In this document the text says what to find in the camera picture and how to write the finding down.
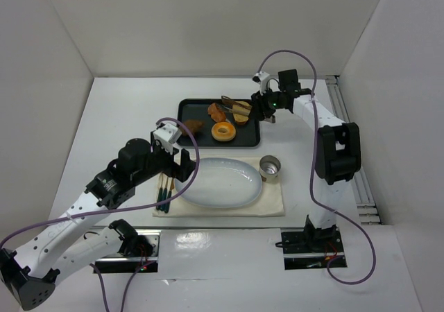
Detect metal tongs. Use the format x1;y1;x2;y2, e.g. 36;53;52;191
218;96;252;116

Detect orange glazed pastry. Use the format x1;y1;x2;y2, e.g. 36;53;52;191
207;103;226;123

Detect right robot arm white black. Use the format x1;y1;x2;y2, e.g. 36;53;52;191
250;69;361;252

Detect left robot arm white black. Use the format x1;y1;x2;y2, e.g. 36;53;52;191
1;139;200;311

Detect toast bread slice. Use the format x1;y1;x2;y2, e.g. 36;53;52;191
232;101;251;125

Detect black rectangular tray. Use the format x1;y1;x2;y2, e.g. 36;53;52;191
177;98;261;148

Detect light blue oval plate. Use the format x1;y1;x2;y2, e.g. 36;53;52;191
174;157;262;209

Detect metal cup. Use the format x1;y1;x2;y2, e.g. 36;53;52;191
259;155;282;183

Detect brown croissant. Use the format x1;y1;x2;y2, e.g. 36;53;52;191
180;119;205;137

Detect beige cloth placemat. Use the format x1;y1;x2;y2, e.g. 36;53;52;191
152;155;285;218

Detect gold knife green handle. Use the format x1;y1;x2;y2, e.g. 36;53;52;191
164;178;174;214

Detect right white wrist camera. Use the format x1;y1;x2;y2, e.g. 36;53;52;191
252;71;271;94

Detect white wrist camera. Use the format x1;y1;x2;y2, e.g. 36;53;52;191
252;71;271;94
151;123;182;155

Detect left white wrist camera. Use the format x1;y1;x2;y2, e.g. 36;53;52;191
151;123;182;155

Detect gold fork green handle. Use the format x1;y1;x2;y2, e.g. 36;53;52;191
160;177;169;211

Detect gold spoon green handle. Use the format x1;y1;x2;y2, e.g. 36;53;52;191
157;173;164;203

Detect ring donut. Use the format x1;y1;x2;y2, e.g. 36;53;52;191
211;121;237;142

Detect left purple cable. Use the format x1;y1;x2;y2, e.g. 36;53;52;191
0;117;201;312

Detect purple cable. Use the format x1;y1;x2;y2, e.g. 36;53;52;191
259;50;378;285
0;117;201;312

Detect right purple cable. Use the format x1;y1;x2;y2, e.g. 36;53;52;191
259;50;378;285

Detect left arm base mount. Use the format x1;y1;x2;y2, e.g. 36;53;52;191
94;220;160;274

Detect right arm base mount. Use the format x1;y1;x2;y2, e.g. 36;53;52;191
275;217;348;270

